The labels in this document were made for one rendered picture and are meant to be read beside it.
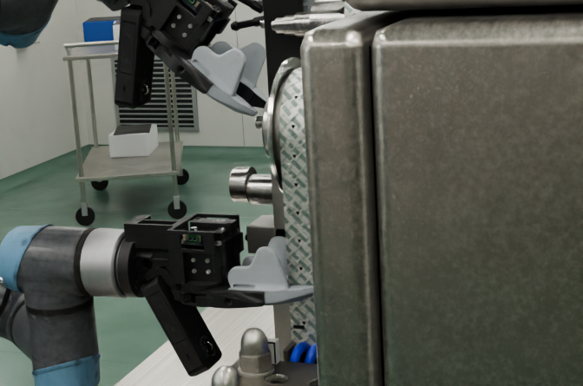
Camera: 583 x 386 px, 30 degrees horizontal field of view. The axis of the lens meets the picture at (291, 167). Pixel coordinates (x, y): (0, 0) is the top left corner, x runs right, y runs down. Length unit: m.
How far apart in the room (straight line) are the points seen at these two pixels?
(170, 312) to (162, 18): 0.31
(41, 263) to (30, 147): 5.96
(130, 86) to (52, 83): 6.16
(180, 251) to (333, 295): 0.95
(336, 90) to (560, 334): 0.05
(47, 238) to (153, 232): 0.13
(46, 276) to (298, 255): 0.28
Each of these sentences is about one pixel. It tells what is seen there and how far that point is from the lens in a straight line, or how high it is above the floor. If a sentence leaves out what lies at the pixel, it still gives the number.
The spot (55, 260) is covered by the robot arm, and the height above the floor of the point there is 1.12.
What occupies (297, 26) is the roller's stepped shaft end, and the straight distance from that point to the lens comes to 1.38.
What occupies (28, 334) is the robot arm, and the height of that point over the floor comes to 1.02.
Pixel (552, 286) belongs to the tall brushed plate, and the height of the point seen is 1.40.
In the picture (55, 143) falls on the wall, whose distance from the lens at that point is 7.41.
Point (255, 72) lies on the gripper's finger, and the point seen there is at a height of 1.30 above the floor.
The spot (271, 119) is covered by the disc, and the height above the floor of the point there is 1.27.
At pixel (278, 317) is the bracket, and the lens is 1.23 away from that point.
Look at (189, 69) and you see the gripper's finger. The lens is 1.16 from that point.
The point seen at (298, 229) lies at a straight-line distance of 1.10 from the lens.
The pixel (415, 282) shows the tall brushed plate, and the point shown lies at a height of 1.40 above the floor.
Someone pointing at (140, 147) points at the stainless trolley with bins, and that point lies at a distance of 6.12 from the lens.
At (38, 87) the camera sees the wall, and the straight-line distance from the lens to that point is 7.24.
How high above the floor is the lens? 1.45
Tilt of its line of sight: 12 degrees down
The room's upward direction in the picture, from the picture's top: 3 degrees counter-clockwise
